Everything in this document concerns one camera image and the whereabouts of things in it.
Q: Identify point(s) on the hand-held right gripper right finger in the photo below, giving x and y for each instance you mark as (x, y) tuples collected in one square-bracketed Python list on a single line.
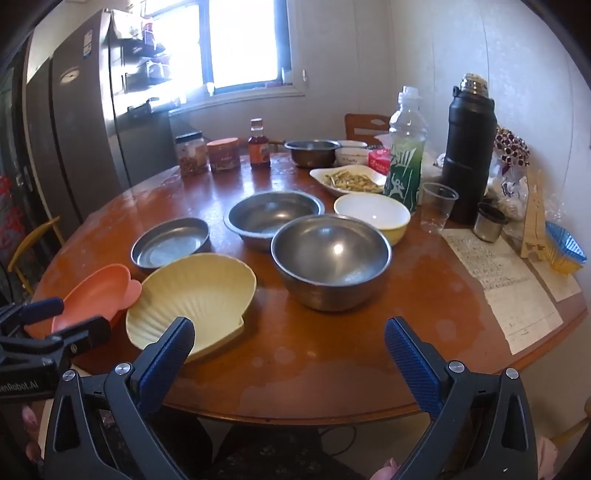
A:
[(411, 364)]

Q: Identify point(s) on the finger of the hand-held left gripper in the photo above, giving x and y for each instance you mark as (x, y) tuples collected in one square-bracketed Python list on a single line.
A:
[(44, 307), (85, 333)]

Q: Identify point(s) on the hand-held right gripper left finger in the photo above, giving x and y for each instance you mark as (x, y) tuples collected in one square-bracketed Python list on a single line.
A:
[(166, 357)]

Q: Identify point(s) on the yellow shell-shaped plate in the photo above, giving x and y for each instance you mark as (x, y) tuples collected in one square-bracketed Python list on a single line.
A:
[(194, 295)]

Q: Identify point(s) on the shallow steel plate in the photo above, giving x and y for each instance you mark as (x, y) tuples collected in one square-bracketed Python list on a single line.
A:
[(171, 242)]

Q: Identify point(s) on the deep steel bowl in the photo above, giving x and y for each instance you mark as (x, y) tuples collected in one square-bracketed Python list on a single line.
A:
[(328, 249)]

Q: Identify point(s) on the wide steel bowl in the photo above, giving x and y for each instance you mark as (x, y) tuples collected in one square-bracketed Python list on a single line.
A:
[(268, 212)]

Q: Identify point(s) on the person's left hand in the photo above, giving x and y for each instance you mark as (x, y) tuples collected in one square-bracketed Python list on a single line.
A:
[(30, 417)]

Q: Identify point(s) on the yellow wooden chair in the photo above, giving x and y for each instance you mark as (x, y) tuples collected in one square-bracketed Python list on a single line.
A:
[(32, 244)]

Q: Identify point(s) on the red patterned cloth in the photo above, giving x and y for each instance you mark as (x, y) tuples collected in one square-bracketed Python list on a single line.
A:
[(11, 212)]

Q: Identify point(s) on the handwritten paper sheet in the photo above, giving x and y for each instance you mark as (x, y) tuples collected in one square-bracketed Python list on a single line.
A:
[(503, 281)]

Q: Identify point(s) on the clear plastic cup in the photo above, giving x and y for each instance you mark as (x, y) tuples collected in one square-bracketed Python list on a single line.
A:
[(436, 207)]

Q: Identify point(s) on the small steel cup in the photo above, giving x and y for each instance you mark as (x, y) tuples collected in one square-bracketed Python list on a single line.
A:
[(489, 224)]

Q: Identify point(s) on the small paper sheet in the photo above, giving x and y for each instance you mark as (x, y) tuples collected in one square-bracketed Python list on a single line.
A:
[(561, 284)]

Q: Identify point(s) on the grey refrigerator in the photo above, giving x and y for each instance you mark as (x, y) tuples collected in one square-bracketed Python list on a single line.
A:
[(78, 120)]

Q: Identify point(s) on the green drink bottle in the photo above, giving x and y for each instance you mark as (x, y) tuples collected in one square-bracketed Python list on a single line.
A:
[(404, 170)]

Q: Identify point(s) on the white plate with food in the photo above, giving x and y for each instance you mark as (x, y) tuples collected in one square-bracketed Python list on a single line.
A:
[(351, 180)]

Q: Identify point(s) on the blue cupcake liners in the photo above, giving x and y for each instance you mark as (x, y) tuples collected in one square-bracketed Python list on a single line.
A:
[(565, 247)]

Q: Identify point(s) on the clear plastic bag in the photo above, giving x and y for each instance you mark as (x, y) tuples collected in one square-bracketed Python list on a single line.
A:
[(510, 191)]

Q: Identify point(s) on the clear jar with black lid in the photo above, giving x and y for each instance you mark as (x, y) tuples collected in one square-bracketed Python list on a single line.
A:
[(191, 157)]

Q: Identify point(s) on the red packet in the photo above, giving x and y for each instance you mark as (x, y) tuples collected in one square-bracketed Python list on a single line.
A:
[(378, 161)]

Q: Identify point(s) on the red tin can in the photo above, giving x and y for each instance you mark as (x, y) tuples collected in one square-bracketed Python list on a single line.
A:
[(224, 157)]

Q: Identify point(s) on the white ceramic bowl with food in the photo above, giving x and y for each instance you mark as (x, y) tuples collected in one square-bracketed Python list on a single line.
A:
[(351, 158)]

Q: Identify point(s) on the black thermos flask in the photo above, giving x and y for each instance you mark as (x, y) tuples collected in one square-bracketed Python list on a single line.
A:
[(468, 152)]

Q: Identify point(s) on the brown sauce bottle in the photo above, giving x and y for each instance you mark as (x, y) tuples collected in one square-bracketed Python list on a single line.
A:
[(259, 150)]

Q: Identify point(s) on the wooden chair with curved back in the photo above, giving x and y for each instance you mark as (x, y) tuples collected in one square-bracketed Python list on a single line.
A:
[(277, 144)]

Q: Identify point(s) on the dotted cloth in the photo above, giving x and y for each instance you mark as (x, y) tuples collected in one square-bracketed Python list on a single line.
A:
[(512, 145)]

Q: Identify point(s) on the wooden chair with cutout back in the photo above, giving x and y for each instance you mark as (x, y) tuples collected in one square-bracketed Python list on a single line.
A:
[(364, 124)]

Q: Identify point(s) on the kitchen storage rack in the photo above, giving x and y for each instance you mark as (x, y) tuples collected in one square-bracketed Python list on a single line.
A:
[(147, 69)]

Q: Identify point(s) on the window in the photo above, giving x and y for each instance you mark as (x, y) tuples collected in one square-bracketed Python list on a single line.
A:
[(249, 41)]

